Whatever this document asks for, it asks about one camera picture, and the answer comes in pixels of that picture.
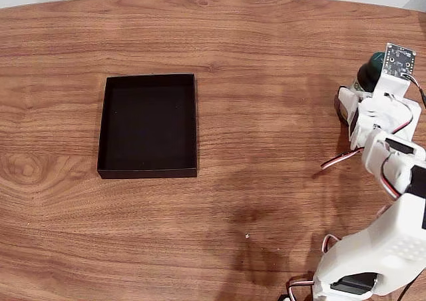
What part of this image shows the brown pill bottle green cap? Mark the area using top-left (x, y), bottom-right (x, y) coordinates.
top-left (334, 50), bottom-right (389, 125)

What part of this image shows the black open cardboard box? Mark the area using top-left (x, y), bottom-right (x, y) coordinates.
top-left (97, 73), bottom-right (198, 180)

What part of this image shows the red white black servo wire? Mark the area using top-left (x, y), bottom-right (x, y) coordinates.
top-left (380, 156), bottom-right (402, 201)
top-left (320, 147), bottom-right (364, 171)
top-left (323, 233), bottom-right (342, 254)
top-left (286, 278), bottom-right (316, 301)

